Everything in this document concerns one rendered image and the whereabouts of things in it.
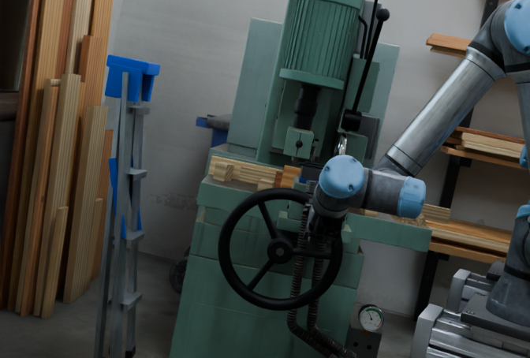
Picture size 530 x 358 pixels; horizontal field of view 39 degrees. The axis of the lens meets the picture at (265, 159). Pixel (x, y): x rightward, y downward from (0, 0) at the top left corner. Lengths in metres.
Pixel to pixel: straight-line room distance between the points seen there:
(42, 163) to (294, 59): 1.54
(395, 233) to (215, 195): 0.47
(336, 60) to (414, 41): 2.43
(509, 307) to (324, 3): 0.89
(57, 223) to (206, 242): 1.44
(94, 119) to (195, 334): 1.68
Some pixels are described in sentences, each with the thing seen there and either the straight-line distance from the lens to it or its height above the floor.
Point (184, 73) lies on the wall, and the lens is 4.51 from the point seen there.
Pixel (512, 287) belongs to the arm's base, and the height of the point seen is 0.88.
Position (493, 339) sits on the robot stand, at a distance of 1.62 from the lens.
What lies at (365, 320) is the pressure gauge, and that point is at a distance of 1.93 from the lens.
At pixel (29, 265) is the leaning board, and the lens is 3.34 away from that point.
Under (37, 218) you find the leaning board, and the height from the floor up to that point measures 0.43.
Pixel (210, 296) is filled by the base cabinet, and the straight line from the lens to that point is 1.98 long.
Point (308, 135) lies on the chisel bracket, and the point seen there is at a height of 1.06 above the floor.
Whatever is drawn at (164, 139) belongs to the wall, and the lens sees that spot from 4.54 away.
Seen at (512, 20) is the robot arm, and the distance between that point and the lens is 1.39.
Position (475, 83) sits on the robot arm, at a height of 1.26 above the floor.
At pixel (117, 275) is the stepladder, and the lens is 2.86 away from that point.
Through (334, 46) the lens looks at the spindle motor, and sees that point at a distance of 1.99.
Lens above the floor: 1.19
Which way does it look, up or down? 6 degrees down
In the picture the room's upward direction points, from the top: 12 degrees clockwise
